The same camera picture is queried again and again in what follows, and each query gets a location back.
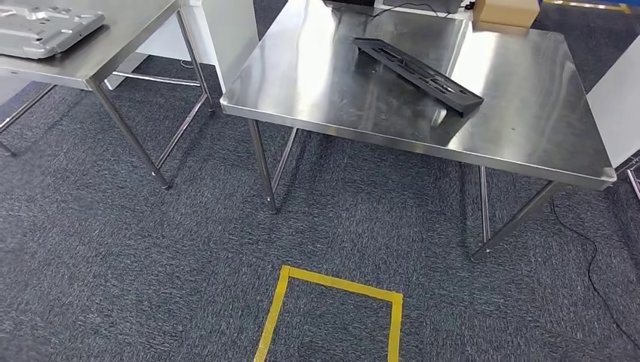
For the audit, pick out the black plastic plate bracket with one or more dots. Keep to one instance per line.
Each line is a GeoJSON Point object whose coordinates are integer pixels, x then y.
{"type": "Point", "coordinates": [425, 75]}

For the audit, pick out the large steel workbench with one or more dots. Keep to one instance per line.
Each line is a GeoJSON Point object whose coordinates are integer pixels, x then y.
{"type": "Point", "coordinates": [325, 65]}

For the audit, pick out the yellow floor tape square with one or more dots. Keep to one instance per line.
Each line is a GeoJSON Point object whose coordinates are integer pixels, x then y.
{"type": "Point", "coordinates": [272, 319]}

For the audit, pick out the white cabinet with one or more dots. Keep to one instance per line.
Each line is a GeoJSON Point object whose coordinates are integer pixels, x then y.
{"type": "Point", "coordinates": [230, 30]}

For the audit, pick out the black device case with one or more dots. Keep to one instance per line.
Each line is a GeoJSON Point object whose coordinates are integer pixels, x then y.
{"type": "Point", "coordinates": [350, 3]}

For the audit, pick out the steel table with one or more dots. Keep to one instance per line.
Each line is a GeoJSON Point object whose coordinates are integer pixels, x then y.
{"type": "Point", "coordinates": [130, 45]}

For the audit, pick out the cardboard box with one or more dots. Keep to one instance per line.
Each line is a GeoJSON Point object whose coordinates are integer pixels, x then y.
{"type": "Point", "coordinates": [505, 12]}

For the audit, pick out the white furniture panel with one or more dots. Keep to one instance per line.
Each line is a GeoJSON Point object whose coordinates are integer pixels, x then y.
{"type": "Point", "coordinates": [620, 110]}

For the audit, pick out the grey metal panel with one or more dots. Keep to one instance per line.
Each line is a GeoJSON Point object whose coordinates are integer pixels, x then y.
{"type": "Point", "coordinates": [45, 30]}

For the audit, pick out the blue yellow-edged platform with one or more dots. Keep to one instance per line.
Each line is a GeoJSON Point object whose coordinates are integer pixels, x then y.
{"type": "Point", "coordinates": [590, 6]}

